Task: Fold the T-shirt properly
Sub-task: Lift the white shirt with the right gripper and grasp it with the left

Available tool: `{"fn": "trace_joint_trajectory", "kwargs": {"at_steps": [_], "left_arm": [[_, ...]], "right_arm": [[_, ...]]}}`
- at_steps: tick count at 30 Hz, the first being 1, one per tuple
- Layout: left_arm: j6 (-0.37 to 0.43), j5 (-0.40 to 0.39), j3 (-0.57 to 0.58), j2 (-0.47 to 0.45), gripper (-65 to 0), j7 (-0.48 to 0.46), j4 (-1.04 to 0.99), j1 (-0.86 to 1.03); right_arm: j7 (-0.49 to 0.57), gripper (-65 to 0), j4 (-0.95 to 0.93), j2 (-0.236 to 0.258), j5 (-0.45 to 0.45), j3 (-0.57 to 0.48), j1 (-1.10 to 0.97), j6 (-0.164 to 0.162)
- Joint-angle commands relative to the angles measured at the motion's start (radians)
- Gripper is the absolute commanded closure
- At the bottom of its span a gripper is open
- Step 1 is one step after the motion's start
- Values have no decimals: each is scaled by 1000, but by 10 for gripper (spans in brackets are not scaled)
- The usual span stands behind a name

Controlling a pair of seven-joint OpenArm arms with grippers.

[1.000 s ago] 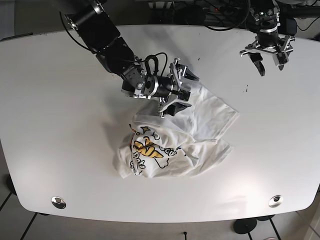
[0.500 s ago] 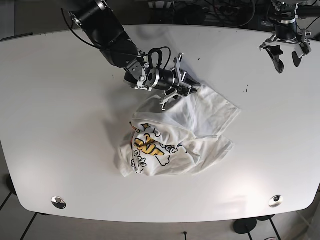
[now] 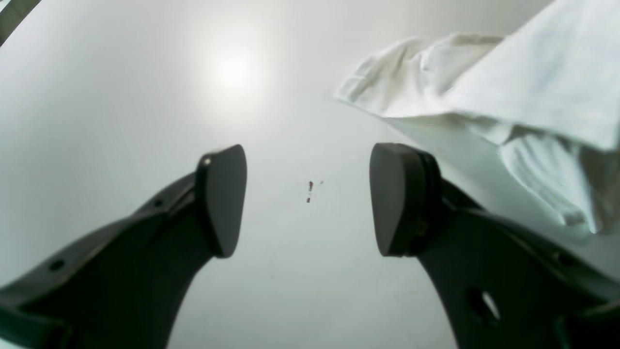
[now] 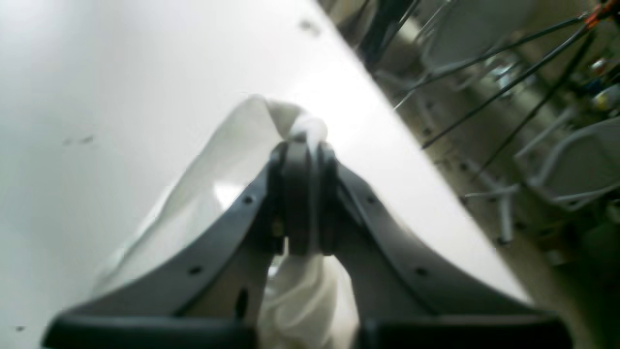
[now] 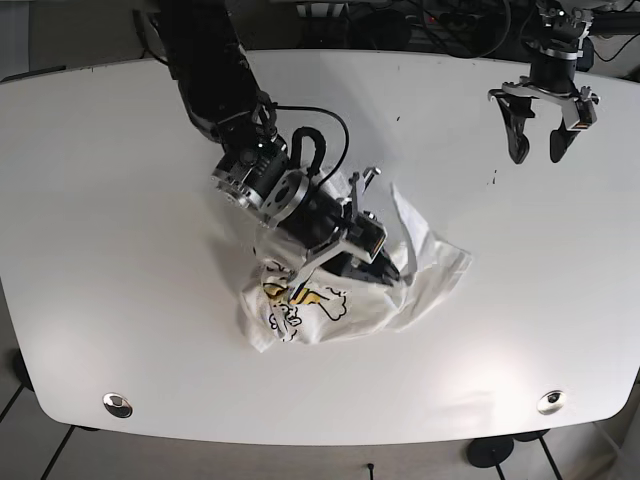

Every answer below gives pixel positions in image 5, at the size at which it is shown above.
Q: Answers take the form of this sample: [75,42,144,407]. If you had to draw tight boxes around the right silver table grommet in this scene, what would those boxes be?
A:
[536,390,566,415]

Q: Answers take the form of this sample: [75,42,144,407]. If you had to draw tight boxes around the left silver table grommet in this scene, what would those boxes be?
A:
[102,392,133,419]

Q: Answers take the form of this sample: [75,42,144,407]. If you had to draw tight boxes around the white cartoon print T-shirt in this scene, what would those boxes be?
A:
[238,186,472,352]

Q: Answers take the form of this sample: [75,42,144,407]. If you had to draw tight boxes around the tangled black cables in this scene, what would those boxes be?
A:
[294,0,640,66]

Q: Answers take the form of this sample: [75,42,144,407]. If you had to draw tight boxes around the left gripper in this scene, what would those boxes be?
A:
[488,77,600,164]

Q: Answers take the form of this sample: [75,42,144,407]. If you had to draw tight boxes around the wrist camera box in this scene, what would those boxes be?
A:
[569,98,598,131]
[347,212,387,264]

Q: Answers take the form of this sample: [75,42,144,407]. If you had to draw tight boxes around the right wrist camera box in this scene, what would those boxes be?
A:
[347,212,387,264]

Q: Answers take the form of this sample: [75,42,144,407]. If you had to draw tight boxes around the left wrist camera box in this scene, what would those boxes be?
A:
[569,98,598,131]

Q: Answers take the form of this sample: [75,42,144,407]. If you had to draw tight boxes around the black power adapter box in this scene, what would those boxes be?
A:
[348,10,412,51]

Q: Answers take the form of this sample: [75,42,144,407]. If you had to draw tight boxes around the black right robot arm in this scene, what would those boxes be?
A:
[150,1,399,294]

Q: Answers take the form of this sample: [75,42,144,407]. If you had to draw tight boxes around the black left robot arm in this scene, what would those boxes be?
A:
[488,1,599,165]

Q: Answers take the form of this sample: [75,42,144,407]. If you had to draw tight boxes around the silver table grommet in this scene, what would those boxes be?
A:
[102,392,133,419]
[536,390,566,415]

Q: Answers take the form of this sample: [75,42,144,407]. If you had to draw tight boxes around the black round stand base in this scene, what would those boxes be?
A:
[466,436,514,469]

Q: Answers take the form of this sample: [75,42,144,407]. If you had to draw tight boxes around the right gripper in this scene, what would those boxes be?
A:
[287,167,400,300]

